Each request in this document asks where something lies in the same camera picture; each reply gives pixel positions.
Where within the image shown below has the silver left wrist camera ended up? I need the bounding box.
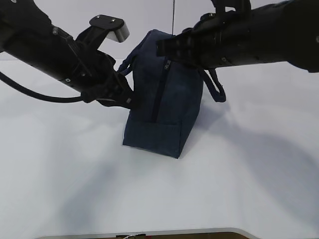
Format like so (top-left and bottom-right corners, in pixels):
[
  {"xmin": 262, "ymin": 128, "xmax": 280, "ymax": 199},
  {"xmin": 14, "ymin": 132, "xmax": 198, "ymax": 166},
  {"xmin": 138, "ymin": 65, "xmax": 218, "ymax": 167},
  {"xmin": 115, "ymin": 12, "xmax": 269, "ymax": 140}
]
[{"xmin": 76, "ymin": 14, "xmax": 130, "ymax": 50}]

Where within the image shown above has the dark navy lunch bag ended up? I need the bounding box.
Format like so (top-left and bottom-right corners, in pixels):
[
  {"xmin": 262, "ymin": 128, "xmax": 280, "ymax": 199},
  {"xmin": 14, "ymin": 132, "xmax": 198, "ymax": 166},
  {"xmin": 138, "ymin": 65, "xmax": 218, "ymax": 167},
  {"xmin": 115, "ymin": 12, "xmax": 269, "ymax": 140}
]
[{"xmin": 119, "ymin": 29, "xmax": 226, "ymax": 158}]

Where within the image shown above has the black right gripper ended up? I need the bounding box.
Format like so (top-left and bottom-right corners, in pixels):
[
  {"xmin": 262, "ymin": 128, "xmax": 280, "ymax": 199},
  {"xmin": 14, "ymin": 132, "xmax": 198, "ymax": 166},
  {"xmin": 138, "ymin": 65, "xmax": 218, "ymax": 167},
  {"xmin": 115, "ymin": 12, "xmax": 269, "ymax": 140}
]
[{"xmin": 156, "ymin": 13, "xmax": 224, "ymax": 69}]

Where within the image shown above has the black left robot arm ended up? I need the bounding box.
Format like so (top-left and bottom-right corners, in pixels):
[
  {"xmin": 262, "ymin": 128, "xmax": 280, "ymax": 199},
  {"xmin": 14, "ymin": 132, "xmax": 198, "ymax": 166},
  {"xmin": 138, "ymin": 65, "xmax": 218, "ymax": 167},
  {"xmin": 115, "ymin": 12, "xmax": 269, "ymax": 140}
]
[{"xmin": 0, "ymin": 0, "xmax": 137, "ymax": 109}]

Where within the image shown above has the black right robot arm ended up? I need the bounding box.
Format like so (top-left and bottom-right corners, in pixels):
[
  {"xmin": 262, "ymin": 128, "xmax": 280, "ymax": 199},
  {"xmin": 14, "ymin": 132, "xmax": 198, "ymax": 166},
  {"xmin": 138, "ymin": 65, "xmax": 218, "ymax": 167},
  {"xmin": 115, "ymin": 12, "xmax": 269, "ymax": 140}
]
[{"xmin": 156, "ymin": 0, "xmax": 319, "ymax": 73}]

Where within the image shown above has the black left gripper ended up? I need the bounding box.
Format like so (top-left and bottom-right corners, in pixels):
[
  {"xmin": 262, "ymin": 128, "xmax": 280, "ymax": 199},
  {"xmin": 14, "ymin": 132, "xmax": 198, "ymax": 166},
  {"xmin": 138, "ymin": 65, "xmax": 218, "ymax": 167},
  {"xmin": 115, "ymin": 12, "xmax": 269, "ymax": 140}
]
[{"xmin": 66, "ymin": 34, "xmax": 137, "ymax": 109}]

